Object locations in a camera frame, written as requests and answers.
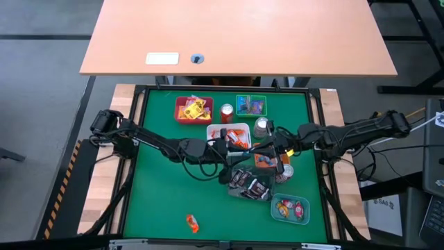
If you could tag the silver metal bracket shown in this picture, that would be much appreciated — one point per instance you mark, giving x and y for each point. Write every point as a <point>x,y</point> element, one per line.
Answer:
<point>320,246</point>
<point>128,243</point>

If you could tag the teal plastic bin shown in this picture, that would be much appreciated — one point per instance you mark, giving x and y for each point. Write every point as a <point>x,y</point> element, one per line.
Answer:
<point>289,222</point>

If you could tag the light wooden desk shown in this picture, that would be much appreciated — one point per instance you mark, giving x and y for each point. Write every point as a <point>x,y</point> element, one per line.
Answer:
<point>243,34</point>

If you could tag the red strawberry candy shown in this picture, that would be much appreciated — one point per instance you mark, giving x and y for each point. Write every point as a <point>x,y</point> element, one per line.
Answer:
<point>288,203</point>
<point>299,210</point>

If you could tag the red Coca-Cola can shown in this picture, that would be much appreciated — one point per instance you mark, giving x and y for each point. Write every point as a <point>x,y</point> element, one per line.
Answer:
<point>288,175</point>

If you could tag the orange Fanta can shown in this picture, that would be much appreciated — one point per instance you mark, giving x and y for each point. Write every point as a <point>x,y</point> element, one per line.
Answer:
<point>227,116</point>

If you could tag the white rectangular desk plate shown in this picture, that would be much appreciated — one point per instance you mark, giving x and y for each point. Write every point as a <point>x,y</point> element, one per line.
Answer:
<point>162,58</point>

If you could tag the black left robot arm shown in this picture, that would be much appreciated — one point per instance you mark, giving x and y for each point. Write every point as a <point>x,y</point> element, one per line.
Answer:
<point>156,142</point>

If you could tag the white plastic bin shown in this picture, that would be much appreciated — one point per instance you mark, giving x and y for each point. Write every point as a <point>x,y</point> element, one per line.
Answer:
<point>211,130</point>

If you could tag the hazard-striped black strip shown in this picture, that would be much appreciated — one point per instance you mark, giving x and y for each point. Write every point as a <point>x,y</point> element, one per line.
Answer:
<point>59,208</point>

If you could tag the white cardboard box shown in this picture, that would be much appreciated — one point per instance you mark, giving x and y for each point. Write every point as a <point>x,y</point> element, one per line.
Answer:
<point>381,215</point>

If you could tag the orange plastic basket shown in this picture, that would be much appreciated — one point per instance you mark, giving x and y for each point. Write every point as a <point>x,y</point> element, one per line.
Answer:
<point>285,159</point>

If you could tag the silver diet soda can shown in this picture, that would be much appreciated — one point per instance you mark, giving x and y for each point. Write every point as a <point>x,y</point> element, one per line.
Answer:
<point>260,127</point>

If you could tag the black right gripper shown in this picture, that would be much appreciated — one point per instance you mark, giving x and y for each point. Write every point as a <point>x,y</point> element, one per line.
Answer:
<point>281,142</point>

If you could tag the red plastic bin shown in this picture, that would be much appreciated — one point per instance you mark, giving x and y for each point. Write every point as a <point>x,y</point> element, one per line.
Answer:
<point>176,119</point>

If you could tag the Hershey's chocolate bar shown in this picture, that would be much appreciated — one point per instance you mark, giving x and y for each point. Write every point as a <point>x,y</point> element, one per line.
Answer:
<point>236,178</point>
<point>244,178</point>
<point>261,189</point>
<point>249,193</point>

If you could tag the orange Reese's candy pack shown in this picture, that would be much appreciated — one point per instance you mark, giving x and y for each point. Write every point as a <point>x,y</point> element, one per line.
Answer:
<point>244,144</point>
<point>215,134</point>
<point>238,132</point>
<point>233,138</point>
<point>193,224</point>

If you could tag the black flat device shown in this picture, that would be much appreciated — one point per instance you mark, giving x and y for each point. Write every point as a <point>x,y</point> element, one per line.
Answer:
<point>435,156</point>

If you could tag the black keyboard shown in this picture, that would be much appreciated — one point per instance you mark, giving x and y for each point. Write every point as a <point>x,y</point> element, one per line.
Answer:
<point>433,222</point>

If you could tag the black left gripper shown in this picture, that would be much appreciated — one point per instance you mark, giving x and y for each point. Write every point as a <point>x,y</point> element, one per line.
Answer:
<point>218,149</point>

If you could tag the grey translucent plastic bin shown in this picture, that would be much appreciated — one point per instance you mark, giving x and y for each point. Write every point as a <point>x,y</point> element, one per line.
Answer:
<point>243,198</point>

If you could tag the grey round desk grommet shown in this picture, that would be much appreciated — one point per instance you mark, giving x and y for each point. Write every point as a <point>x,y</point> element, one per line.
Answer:
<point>197,58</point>

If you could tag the orange wrapped hard candy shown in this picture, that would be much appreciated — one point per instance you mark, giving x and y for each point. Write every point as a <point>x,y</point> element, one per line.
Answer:
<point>282,210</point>

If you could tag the blue lollipop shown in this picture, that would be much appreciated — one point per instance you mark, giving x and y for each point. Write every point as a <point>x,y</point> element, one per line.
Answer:
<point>272,162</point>
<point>266,160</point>
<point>261,159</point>

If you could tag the wooden side plank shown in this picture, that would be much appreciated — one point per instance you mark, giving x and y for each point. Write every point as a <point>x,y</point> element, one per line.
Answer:
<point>93,194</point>
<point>331,107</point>

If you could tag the green plastic basket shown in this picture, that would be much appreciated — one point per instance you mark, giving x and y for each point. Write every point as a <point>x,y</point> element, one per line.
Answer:
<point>258,98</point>

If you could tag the black desk leg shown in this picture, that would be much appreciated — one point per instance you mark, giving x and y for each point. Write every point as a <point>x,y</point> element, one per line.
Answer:
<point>159,81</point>
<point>409,89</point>

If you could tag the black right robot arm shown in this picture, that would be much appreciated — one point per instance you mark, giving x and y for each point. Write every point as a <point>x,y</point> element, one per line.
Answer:
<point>360,133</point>

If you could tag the black chair leg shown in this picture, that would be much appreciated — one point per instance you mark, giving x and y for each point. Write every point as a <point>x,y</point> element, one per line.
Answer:
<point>10,154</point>

